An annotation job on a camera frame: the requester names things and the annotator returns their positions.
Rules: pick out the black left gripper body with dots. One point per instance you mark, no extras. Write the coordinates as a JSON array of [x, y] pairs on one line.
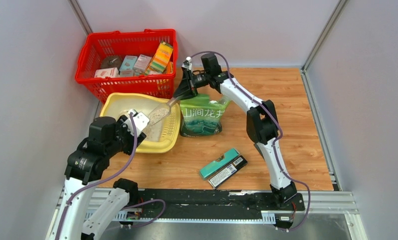
[[124, 136]]

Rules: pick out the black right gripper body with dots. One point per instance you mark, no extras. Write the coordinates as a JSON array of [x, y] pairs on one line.
[[200, 80]]

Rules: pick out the green cat litter bag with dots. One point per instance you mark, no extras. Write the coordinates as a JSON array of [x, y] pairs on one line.
[[202, 116]]

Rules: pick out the clear plastic litter scoop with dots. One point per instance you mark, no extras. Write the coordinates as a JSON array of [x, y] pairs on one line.
[[163, 110]]

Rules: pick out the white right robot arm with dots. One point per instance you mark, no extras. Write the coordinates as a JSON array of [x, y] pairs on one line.
[[262, 125]]

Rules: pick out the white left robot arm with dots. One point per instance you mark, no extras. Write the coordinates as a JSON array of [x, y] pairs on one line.
[[85, 166]]

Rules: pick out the yellow litter box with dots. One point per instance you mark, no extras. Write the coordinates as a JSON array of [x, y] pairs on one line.
[[162, 136]]

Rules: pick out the pink white small box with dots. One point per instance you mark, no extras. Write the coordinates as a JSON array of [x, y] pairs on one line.
[[141, 63]]

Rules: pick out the teal small box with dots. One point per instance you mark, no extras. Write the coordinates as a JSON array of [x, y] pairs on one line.
[[128, 62]]

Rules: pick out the white red small box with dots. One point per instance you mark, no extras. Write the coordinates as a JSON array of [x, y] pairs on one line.
[[107, 73]]

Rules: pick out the yellow green sponge pack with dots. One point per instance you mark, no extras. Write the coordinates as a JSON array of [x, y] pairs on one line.
[[161, 58]]

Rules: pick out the brown round lid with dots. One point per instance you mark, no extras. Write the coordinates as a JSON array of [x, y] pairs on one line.
[[113, 61]]

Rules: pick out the teal spirit level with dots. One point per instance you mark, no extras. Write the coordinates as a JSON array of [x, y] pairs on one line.
[[215, 165]]

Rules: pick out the black RAM stick package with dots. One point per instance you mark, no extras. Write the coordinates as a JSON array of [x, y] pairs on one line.
[[227, 172]]

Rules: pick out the red plastic shopping basket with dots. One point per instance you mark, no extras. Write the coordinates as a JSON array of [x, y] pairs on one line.
[[100, 45]]

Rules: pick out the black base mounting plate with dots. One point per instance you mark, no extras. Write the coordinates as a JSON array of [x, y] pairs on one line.
[[209, 204]]

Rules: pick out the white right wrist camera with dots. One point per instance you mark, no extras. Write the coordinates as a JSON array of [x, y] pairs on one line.
[[187, 64]]

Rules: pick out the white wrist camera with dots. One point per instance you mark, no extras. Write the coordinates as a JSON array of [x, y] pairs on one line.
[[136, 121], [187, 64]]

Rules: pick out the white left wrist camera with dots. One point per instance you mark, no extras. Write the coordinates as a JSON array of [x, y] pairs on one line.
[[136, 121]]

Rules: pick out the aluminium frame rail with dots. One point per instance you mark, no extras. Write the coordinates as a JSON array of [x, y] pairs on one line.
[[325, 33]]

